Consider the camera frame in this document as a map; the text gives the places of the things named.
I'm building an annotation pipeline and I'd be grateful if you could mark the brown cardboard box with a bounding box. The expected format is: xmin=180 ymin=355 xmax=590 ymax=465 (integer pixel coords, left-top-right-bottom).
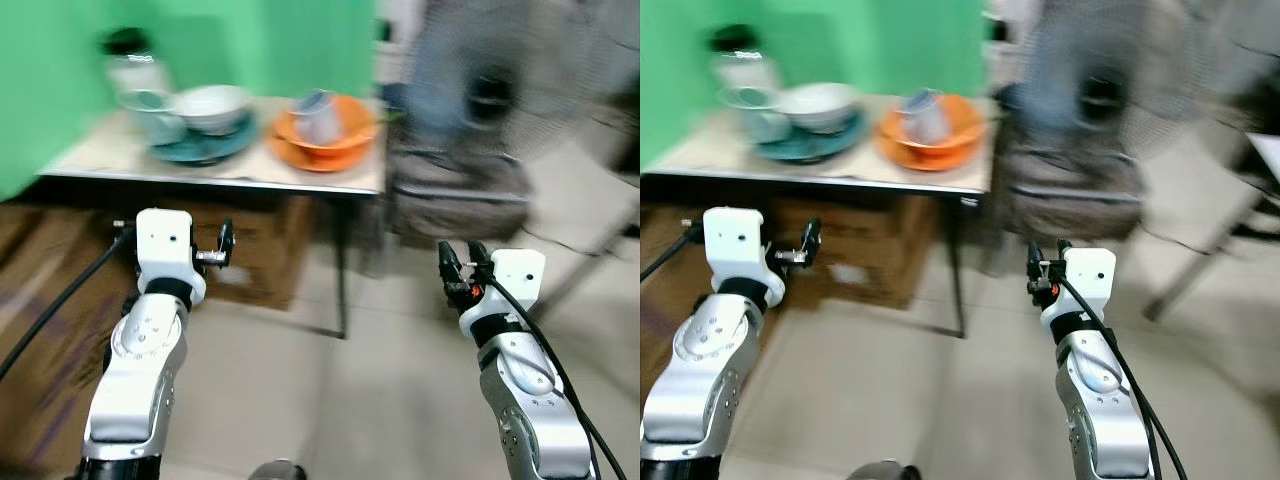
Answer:
xmin=190 ymin=194 xmax=323 ymax=313
xmin=768 ymin=194 xmax=929 ymax=311

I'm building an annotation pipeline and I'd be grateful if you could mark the grey bag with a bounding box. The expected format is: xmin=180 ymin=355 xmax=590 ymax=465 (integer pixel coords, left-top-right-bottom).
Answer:
xmin=386 ymin=148 xmax=533 ymax=249
xmin=998 ymin=148 xmax=1149 ymax=244

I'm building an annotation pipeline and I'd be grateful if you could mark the beige table with metal legs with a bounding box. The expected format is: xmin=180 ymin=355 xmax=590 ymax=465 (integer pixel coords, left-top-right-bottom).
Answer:
xmin=640 ymin=92 xmax=1003 ymax=339
xmin=38 ymin=94 xmax=391 ymax=341

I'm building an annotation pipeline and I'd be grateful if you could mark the teal plate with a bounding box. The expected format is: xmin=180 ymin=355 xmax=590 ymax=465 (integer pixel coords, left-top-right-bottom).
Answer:
xmin=148 ymin=108 xmax=261 ymax=167
xmin=753 ymin=106 xmax=868 ymax=165

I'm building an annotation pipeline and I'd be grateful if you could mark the clear glass cup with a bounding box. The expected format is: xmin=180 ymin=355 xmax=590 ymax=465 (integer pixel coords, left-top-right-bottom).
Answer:
xmin=118 ymin=88 xmax=189 ymax=147
xmin=720 ymin=86 xmax=793 ymax=144

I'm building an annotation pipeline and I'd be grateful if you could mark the orange plate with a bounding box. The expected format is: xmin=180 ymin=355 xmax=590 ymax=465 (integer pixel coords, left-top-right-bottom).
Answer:
xmin=268 ymin=128 xmax=381 ymax=174
xmin=874 ymin=126 xmax=989 ymax=172

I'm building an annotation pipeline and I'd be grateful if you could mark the white bowl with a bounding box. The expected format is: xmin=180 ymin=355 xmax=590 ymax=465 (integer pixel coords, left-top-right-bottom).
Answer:
xmin=174 ymin=84 xmax=254 ymax=137
xmin=777 ymin=81 xmax=863 ymax=135

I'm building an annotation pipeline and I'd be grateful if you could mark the orange bowl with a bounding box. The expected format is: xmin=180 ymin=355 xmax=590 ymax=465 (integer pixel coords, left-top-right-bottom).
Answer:
xmin=878 ymin=93 xmax=988 ymax=159
xmin=272 ymin=94 xmax=380 ymax=161

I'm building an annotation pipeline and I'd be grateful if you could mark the grey cup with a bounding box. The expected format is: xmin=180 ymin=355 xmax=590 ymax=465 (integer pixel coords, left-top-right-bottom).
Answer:
xmin=291 ymin=89 xmax=347 ymax=147
xmin=899 ymin=87 xmax=953 ymax=147

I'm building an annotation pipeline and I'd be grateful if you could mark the clear bottle with black cap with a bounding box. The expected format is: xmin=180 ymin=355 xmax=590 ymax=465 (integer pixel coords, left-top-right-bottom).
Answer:
xmin=100 ymin=27 xmax=173 ymax=105
xmin=706 ymin=24 xmax=779 ymax=99

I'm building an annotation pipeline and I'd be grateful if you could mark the black standing fan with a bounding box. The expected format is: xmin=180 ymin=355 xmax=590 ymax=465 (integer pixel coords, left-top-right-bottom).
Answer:
xmin=1015 ymin=0 xmax=1221 ymax=166
xmin=398 ymin=0 xmax=606 ymax=166

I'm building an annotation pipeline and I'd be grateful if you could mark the dark robot foot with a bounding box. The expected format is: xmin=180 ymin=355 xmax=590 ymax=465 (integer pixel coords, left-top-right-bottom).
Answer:
xmin=246 ymin=459 xmax=309 ymax=480
xmin=846 ymin=459 xmax=925 ymax=480

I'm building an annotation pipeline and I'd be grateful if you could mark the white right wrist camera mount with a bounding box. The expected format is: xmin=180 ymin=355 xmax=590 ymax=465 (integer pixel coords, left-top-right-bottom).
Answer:
xmin=1040 ymin=246 xmax=1117 ymax=337
xmin=458 ymin=247 xmax=548 ymax=335

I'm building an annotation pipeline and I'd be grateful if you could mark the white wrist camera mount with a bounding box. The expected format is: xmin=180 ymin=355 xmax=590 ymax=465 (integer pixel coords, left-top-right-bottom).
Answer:
xmin=702 ymin=206 xmax=787 ymax=303
xmin=135 ymin=208 xmax=209 ymax=303
xmin=1040 ymin=246 xmax=1117 ymax=337
xmin=458 ymin=247 xmax=548 ymax=335

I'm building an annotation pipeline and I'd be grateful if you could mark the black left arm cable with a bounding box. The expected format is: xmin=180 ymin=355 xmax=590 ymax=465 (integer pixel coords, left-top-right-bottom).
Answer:
xmin=640 ymin=226 xmax=704 ymax=283
xmin=0 ymin=228 xmax=137 ymax=383

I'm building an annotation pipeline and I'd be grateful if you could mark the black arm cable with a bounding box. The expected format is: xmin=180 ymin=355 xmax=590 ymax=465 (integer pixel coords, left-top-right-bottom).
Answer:
xmin=640 ymin=226 xmax=704 ymax=283
xmin=0 ymin=228 xmax=137 ymax=383
xmin=476 ymin=274 xmax=629 ymax=480
xmin=1056 ymin=274 xmax=1189 ymax=480

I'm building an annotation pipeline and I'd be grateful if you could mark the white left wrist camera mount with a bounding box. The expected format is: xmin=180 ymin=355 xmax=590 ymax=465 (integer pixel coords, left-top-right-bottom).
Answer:
xmin=702 ymin=206 xmax=787 ymax=303
xmin=135 ymin=208 xmax=209 ymax=303

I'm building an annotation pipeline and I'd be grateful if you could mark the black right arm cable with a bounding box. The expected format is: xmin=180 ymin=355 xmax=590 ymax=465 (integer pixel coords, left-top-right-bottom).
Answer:
xmin=476 ymin=274 xmax=629 ymax=480
xmin=1056 ymin=274 xmax=1189 ymax=480

